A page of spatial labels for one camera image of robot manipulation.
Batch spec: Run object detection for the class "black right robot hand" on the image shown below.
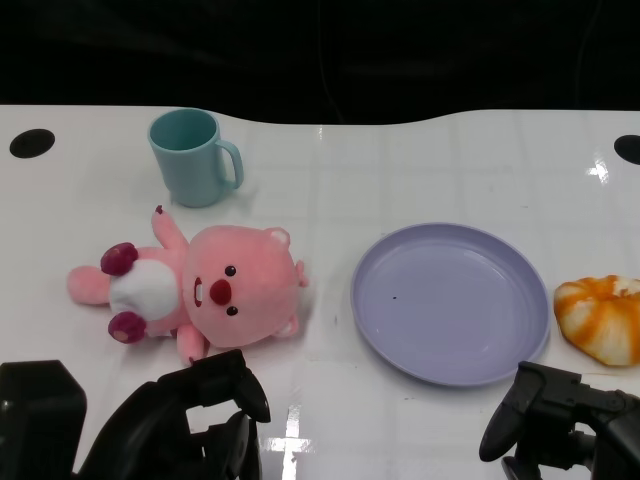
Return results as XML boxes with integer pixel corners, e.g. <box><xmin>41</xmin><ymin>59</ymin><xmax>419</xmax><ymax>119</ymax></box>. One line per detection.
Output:
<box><xmin>478</xmin><ymin>360</ymin><xmax>640</xmax><ymax>480</ymax></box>

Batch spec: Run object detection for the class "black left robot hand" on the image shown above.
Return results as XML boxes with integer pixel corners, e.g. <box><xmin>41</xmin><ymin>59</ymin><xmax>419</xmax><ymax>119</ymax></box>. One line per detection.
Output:
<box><xmin>0</xmin><ymin>348</ymin><xmax>272</xmax><ymax>480</ymax></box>

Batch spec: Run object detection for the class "pink plush beaver doll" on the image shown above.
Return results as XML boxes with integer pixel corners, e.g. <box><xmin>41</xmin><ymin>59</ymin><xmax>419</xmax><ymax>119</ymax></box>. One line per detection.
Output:
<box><xmin>67</xmin><ymin>203</ymin><xmax>311</xmax><ymax>367</ymax></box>

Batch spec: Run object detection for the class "lavender plastic plate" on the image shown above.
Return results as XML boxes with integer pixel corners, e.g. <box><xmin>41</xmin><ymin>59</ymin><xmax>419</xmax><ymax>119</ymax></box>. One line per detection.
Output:
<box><xmin>349</xmin><ymin>222</ymin><xmax>552</xmax><ymax>389</ymax></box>

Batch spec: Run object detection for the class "orange white striped bread toy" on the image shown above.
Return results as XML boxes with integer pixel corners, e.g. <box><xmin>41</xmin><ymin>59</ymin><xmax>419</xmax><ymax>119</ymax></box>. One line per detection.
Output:
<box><xmin>552</xmin><ymin>274</ymin><xmax>640</xmax><ymax>369</ymax></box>

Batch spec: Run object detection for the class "teal plastic mug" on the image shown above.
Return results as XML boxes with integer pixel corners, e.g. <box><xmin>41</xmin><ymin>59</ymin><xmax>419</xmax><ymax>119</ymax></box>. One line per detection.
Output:
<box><xmin>146</xmin><ymin>108</ymin><xmax>245</xmax><ymax>209</ymax></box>

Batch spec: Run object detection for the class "black round table grommet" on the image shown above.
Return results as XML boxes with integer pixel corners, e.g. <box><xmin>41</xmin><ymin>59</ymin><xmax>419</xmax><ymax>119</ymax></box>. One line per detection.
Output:
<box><xmin>8</xmin><ymin>128</ymin><xmax>56</xmax><ymax>161</ymax></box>
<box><xmin>613</xmin><ymin>133</ymin><xmax>640</xmax><ymax>165</ymax></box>

